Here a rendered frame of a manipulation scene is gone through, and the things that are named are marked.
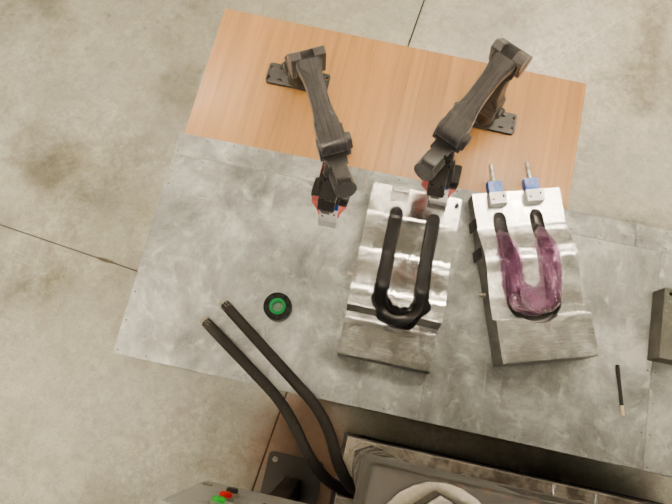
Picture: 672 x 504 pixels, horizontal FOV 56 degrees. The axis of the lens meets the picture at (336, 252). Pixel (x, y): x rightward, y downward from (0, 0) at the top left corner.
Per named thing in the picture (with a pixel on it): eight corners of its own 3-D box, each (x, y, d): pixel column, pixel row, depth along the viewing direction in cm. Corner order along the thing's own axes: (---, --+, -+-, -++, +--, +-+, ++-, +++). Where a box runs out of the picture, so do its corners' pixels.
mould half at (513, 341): (468, 200, 192) (475, 187, 182) (553, 193, 193) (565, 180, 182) (493, 367, 180) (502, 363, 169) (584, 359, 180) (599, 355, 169)
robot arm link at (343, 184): (364, 193, 159) (360, 157, 150) (331, 202, 158) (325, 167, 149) (352, 163, 166) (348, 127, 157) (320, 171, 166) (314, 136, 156)
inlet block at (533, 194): (515, 166, 192) (520, 159, 187) (532, 164, 192) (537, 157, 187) (522, 207, 189) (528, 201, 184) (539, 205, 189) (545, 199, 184)
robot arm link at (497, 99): (489, 123, 190) (517, 67, 158) (471, 111, 191) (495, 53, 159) (501, 108, 191) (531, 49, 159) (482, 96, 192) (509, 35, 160)
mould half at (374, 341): (371, 192, 193) (374, 175, 180) (456, 209, 192) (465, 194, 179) (337, 354, 180) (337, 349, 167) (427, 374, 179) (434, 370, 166)
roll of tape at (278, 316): (296, 316, 183) (295, 314, 180) (269, 325, 183) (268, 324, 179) (286, 290, 185) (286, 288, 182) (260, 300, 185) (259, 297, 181)
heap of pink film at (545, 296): (489, 230, 184) (496, 222, 176) (550, 225, 184) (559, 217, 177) (503, 319, 177) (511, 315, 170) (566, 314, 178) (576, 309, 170)
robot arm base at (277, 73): (325, 82, 194) (330, 62, 196) (262, 69, 195) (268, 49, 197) (325, 95, 202) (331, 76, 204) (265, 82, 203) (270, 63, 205)
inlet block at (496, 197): (480, 169, 192) (484, 162, 187) (496, 167, 192) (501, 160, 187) (486, 210, 189) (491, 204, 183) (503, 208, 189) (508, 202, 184)
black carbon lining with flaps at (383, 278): (389, 207, 185) (392, 196, 175) (443, 218, 184) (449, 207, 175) (365, 323, 176) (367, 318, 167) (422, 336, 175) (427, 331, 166)
